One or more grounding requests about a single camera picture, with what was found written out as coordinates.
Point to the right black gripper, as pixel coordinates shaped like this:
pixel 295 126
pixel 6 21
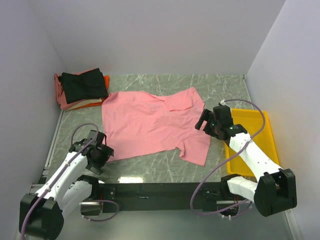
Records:
pixel 205 116

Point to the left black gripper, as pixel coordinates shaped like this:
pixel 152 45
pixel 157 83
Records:
pixel 106 152

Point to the pink t shirt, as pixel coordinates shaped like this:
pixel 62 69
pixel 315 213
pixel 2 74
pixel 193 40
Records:
pixel 138 123

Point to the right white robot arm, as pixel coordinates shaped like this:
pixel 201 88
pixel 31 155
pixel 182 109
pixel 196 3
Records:
pixel 274 190

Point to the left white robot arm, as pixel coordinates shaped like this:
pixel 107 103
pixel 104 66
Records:
pixel 42 214

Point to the yellow plastic tray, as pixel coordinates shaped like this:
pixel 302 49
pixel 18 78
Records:
pixel 257 125

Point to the cream folded t shirt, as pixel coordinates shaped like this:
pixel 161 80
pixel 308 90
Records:
pixel 87 103

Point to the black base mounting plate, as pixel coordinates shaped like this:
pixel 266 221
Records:
pixel 163 196

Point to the salmon folded t shirt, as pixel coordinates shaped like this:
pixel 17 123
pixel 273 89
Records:
pixel 61 97

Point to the black folded t shirt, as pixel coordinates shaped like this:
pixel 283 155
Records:
pixel 84 86

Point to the orange folded t shirt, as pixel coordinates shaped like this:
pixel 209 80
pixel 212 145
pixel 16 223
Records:
pixel 107 83

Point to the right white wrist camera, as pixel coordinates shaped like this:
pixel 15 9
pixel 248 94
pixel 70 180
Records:
pixel 223 103

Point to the aluminium frame rail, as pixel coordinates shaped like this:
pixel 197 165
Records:
pixel 181 225

